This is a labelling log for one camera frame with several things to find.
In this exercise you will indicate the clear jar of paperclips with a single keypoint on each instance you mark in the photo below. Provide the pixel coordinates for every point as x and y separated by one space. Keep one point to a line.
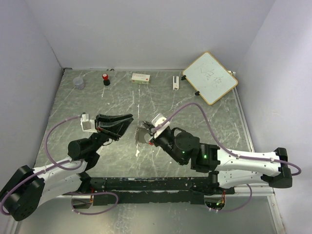
79 83

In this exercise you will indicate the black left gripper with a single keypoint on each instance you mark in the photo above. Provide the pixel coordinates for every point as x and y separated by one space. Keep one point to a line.
107 123

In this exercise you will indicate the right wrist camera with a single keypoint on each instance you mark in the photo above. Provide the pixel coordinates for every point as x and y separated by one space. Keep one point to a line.
159 121

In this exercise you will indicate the red and black stamp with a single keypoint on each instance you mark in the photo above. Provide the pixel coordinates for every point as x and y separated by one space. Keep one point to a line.
106 80

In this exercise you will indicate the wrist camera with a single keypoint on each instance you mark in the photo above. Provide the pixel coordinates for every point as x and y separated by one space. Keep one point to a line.
159 121
87 124

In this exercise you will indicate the white stapler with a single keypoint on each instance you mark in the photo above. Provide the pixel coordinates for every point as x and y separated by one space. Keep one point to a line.
175 82

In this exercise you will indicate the green and white staples box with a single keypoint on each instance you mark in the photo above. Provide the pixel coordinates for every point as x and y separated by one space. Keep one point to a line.
140 78

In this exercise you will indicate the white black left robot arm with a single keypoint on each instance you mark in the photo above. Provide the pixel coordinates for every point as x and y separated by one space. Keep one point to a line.
29 188

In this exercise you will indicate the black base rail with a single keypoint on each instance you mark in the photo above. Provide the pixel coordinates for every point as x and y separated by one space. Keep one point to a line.
155 190

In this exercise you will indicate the yellow framed whiteboard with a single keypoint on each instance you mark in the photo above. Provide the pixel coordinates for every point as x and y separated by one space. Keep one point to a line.
209 78

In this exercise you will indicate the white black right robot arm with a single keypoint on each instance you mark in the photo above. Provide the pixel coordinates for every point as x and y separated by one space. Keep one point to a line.
228 168

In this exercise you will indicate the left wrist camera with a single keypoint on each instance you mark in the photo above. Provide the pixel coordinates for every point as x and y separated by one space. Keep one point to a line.
87 124

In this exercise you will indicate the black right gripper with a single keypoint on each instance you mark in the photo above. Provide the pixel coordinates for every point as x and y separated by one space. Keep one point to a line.
154 140

